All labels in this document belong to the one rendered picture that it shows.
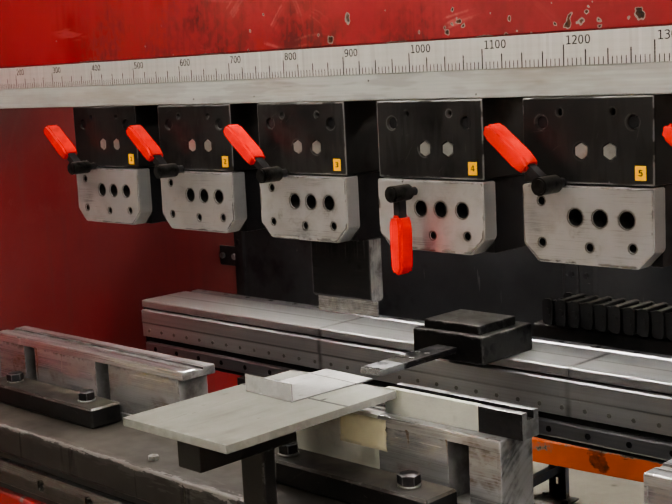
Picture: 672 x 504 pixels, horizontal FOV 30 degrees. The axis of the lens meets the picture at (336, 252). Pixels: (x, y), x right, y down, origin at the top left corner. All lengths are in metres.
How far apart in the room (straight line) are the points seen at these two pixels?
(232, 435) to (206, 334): 0.80
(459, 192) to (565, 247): 0.14
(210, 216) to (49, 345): 0.49
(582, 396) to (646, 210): 0.47
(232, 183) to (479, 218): 0.40
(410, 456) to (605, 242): 0.39
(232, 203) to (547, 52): 0.51
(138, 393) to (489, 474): 0.65
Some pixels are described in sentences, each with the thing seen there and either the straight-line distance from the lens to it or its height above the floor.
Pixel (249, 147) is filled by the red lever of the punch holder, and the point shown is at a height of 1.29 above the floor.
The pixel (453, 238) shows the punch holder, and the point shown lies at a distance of 1.35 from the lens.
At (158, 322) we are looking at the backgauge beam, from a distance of 2.23.
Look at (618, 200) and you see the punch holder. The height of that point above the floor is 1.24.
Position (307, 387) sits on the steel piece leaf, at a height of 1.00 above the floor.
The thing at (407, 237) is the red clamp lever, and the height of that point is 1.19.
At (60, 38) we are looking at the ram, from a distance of 1.89.
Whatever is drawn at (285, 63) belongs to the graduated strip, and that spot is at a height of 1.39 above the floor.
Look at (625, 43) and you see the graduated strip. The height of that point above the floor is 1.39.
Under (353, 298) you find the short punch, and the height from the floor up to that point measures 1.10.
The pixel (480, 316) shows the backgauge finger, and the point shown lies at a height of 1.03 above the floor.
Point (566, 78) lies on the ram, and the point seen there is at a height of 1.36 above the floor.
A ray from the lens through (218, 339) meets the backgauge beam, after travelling 2.11.
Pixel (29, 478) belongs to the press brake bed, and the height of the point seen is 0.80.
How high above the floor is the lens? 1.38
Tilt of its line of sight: 8 degrees down
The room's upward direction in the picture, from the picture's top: 3 degrees counter-clockwise
